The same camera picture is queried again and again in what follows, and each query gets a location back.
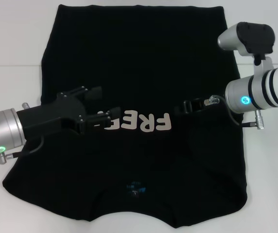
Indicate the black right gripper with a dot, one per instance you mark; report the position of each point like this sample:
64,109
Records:
209,105

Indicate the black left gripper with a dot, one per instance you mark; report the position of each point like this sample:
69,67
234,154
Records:
54,114

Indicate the black t-shirt with FREE print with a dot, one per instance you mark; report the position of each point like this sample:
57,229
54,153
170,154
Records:
139,60

